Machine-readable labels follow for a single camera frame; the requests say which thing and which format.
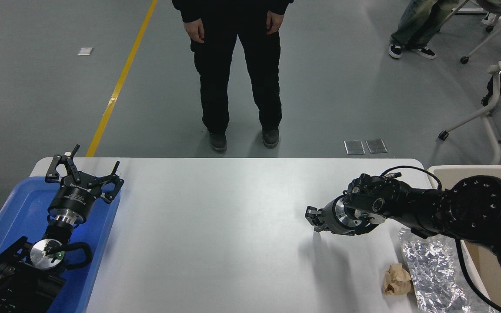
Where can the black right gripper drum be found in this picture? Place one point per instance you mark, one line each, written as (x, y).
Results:
(331, 217)

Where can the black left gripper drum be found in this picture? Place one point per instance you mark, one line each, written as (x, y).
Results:
(74, 198)

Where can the silver foil plate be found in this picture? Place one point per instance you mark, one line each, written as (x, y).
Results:
(433, 269)

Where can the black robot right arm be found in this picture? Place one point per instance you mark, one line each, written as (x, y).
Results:
(476, 208)

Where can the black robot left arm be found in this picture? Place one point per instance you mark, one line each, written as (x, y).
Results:
(13, 278)

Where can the metal floor plate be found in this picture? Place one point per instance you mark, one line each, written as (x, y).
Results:
(376, 146)
(354, 147)

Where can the standing person's right hand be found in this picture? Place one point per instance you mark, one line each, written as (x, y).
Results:
(195, 31)

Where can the standing person's left hand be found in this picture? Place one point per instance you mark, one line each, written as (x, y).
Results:
(275, 22)

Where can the blue plastic tray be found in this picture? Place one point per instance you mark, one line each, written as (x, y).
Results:
(20, 204)

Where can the crumpled tan paper ball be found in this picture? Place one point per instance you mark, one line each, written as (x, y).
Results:
(397, 280)

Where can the standing person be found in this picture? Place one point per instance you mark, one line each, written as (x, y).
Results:
(215, 78)

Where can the large pale bin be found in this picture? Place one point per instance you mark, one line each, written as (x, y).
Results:
(472, 170)

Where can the seated person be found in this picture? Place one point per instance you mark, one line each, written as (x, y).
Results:
(420, 21)

